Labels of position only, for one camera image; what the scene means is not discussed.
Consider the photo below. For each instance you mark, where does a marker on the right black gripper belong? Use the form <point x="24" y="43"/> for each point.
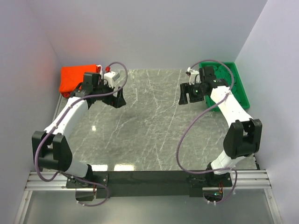
<point x="189" y="92"/>

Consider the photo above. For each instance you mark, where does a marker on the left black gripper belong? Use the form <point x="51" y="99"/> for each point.
<point x="113" y="97"/>

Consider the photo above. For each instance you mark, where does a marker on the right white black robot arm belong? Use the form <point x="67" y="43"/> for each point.
<point x="244" y="132"/>

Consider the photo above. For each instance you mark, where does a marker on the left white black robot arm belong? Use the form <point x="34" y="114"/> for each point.
<point x="50" y="146"/>

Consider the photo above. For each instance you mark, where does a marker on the red white printed folded t-shirt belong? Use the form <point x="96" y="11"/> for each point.
<point x="99" y="70"/>

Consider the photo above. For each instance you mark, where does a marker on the green plastic bin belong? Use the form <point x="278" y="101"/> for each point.
<point x="238" y="89"/>

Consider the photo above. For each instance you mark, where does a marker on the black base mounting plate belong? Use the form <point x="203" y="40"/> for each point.
<point x="151" y="183"/>

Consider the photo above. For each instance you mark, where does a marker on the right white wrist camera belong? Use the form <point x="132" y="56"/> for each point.
<point x="193" y="75"/>

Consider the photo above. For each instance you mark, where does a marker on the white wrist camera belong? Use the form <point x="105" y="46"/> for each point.
<point x="111" y="77"/>
<point x="193" y="75"/>

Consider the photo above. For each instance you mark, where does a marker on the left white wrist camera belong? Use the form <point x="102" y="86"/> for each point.
<point x="111" y="77"/>

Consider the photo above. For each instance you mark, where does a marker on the aluminium rail frame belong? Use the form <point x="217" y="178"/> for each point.
<point x="132" y="150"/>

